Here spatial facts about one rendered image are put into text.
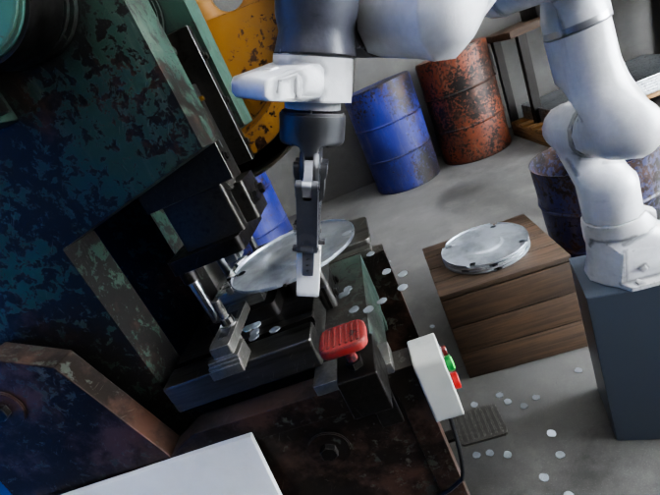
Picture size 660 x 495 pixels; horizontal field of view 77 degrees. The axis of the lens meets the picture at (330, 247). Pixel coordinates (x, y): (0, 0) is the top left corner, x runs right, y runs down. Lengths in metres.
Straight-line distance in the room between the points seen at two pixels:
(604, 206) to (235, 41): 0.95
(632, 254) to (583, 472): 0.57
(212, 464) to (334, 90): 0.68
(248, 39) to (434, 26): 0.81
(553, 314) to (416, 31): 1.18
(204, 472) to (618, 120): 0.96
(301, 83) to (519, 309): 1.16
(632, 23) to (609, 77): 3.94
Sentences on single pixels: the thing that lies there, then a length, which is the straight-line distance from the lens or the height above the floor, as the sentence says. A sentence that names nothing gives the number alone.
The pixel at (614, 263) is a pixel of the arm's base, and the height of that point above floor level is 0.51.
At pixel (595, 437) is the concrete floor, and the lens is 1.38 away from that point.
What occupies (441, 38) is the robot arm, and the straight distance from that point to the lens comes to 0.46.
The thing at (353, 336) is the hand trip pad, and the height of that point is 0.76.
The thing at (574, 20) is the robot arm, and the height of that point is 1.00.
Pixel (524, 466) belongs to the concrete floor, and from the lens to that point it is 1.34.
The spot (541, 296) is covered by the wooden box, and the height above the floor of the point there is 0.24.
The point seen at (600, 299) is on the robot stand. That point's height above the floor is 0.44.
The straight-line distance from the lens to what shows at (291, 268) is 0.83.
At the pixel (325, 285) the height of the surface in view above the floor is 0.71.
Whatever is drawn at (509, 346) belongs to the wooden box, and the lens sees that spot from 1.52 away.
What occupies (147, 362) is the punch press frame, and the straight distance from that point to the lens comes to 0.88.
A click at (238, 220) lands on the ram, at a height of 0.91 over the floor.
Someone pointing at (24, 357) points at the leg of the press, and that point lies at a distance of 0.90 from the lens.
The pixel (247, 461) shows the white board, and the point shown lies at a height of 0.54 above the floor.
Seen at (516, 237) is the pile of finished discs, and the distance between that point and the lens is 1.52.
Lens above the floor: 1.07
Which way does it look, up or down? 20 degrees down
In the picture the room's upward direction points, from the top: 25 degrees counter-clockwise
